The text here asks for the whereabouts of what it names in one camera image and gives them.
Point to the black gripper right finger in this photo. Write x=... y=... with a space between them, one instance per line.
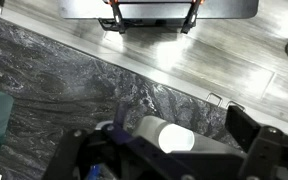
x=264 y=150

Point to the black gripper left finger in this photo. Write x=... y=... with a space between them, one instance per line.
x=70 y=156

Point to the black orange bar clamp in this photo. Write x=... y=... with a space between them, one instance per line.
x=118 y=18
x=191 y=18

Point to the black robot cart platform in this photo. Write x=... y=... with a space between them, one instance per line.
x=217 y=10

